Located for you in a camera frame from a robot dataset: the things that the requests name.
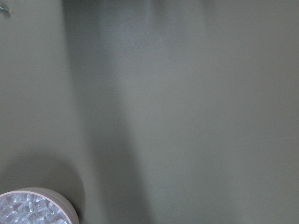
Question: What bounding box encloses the pink bowl of ice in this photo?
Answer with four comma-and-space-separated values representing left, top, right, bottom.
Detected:
0, 188, 79, 224

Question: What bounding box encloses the brown table mat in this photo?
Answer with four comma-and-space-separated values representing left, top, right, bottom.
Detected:
0, 0, 299, 224

